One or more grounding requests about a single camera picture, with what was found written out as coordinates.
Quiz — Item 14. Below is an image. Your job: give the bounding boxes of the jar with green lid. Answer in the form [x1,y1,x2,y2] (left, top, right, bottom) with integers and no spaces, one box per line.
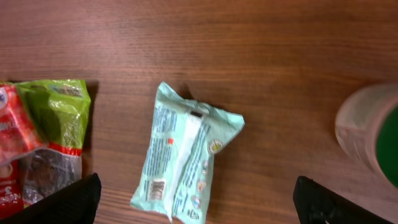
[335,83,397,188]

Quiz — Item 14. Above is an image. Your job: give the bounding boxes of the green gummy candy bag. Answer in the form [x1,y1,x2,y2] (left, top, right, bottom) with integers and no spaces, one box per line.
[17,80,91,207]

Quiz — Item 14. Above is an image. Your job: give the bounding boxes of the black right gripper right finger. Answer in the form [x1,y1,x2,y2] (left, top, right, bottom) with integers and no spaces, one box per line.
[293,176,392,224]

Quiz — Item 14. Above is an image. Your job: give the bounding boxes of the mint green wipes packet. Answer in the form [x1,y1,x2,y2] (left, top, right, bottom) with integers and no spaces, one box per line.
[130,82,245,223]

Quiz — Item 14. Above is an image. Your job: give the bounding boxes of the red small juice carton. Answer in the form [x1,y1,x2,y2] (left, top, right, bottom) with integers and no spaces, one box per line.
[1,83,45,219]

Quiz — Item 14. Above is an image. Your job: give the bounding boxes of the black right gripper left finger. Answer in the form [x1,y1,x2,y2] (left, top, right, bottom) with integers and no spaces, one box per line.
[1,173,101,224]

